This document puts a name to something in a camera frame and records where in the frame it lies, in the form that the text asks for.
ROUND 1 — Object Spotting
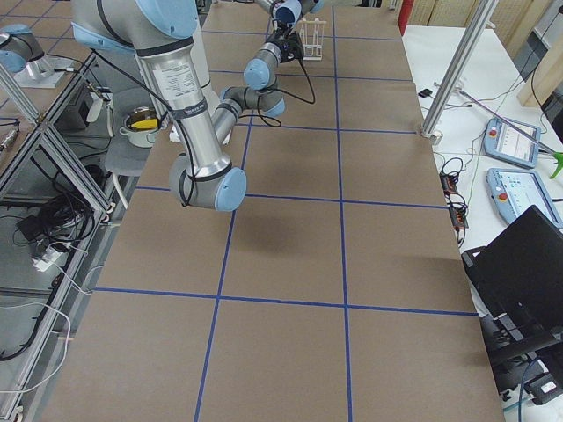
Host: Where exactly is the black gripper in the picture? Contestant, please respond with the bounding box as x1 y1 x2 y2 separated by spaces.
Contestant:
267 34 303 62

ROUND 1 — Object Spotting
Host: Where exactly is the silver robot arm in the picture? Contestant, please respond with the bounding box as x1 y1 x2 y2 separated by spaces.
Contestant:
1 1 199 73
71 1 319 212

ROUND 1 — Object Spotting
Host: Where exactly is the small black sensor box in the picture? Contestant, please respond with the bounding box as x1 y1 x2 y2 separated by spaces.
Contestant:
418 89 433 98

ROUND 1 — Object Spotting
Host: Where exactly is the white enamel pot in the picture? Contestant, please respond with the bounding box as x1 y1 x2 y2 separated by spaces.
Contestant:
119 106 160 149

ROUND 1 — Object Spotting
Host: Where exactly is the wooden folding screen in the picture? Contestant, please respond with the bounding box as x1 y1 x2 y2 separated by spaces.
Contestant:
407 0 529 35

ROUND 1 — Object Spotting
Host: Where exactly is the far teach pendant tablet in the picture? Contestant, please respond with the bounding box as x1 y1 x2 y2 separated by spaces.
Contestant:
483 118 539 169

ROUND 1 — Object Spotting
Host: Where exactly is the teach pendant tablet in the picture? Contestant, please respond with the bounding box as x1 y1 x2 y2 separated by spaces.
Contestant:
486 168 562 229
483 118 539 169

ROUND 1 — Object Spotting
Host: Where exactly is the black orange usb hub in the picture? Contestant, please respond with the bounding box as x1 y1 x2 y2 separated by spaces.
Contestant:
439 171 469 231

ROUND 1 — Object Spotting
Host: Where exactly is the brown paper table cover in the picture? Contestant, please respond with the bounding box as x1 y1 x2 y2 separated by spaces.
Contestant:
41 7 503 421

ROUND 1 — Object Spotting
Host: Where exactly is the near teach pendant tablet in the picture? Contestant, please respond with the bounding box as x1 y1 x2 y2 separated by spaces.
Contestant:
486 168 562 229

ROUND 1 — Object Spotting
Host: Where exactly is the black laptop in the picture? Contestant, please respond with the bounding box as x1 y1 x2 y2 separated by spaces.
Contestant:
462 206 562 330

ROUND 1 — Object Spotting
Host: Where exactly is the white wire cup holder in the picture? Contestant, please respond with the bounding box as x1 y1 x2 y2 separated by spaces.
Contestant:
298 18 326 62

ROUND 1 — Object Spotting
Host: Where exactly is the aluminium frame post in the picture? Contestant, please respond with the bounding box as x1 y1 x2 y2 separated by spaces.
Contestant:
420 0 498 146

